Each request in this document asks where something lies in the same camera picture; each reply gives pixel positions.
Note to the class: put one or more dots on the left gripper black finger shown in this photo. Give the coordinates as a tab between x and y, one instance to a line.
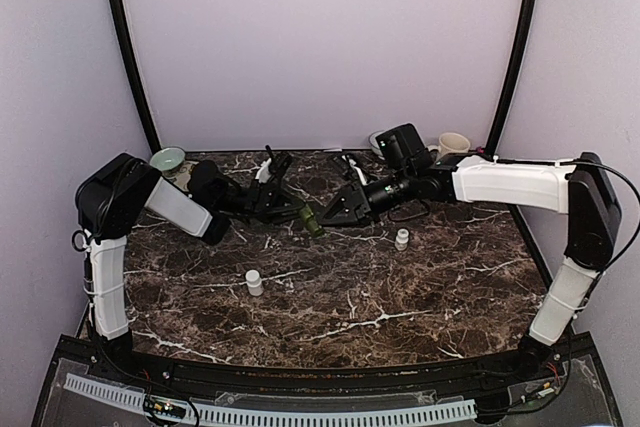
291	201
281	217

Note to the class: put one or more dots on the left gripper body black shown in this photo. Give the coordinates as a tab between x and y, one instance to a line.
256	197

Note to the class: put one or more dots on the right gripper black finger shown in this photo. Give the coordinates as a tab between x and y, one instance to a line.
336	207
339	221

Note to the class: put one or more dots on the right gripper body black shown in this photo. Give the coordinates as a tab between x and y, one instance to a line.
359	200

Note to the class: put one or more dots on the green weekly pill organizer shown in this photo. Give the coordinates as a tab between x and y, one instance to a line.
311	224

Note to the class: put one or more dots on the white pill bottle front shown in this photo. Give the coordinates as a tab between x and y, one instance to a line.
254	283

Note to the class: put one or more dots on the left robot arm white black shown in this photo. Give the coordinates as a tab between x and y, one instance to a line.
110	202

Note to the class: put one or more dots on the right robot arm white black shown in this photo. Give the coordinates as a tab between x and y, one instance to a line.
578	188

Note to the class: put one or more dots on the pale green bowl right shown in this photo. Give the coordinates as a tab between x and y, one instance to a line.
374	146

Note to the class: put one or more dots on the pale green bowl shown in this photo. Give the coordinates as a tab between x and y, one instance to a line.
168	161
374	146

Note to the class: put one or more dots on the patterned coaster under bowl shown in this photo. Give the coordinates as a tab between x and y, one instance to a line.
182	175

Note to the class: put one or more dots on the pale green bowl left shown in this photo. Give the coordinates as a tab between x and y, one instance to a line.
168	161

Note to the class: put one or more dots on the cream ceramic mug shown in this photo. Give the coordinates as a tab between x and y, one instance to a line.
450	143

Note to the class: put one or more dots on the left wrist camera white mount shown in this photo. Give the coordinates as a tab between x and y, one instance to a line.
274	168

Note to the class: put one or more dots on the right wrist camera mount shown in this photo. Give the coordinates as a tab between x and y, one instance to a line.
350	169

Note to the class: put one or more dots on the white slotted cable duct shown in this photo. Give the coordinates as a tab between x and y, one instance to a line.
191	413

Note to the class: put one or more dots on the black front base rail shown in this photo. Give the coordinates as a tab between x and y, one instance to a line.
203	379

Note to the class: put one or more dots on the left black frame post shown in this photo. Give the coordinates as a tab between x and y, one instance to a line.
128	56

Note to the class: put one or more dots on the black frame post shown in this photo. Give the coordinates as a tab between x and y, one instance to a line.
511	77
128	56

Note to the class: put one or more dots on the right black frame post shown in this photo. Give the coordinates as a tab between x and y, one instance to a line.
511	77

